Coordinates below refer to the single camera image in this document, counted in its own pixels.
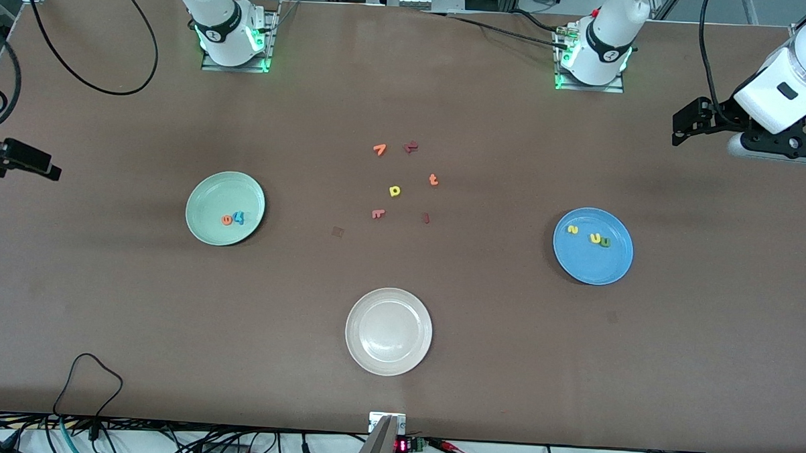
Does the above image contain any cream white plate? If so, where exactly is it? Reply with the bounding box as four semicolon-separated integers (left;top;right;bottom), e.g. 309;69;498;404
344;286;435;379

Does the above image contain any black cable to arm base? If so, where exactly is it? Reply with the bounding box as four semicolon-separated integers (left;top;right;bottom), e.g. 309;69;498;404
383;3;576;51

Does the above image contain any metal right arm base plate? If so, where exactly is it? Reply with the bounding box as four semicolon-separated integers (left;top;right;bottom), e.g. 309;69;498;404
200;8;277;74

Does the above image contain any pale green plate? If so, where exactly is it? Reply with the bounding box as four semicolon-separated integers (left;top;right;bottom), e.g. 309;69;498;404
184;170;267;249

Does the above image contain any black right arm wrist cable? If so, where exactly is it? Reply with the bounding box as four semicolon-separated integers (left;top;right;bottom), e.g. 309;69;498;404
0;35;25;127

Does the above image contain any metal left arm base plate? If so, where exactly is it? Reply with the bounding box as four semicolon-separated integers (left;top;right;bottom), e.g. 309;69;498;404
554;27;627;94

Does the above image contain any blue plate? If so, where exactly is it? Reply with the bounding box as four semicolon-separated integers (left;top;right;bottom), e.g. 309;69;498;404
551;206;636;287

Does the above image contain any thin black cable loop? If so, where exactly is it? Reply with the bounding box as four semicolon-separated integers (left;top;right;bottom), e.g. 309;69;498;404
52;352;126;439

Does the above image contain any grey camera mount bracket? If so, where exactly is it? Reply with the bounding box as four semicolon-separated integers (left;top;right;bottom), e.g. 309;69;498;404
354;411;408;453

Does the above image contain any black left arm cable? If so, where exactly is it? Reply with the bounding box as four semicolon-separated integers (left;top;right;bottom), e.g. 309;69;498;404
695;0;747;129

